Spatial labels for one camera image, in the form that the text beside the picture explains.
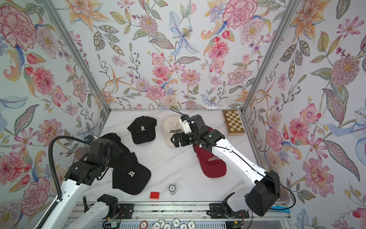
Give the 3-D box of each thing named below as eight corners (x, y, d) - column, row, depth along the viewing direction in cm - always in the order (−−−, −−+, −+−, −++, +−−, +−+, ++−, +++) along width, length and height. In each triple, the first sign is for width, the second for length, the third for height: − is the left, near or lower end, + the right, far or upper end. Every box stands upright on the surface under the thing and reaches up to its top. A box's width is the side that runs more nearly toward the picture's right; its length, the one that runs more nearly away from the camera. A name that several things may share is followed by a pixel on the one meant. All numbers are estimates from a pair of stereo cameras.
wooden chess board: (227, 135, 107) (228, 133, 105) (221, 112, 122) (222, 109, 120) (244, 135, 107) (245, 133, 105) (236, 112, 122) (237, 109, 120)
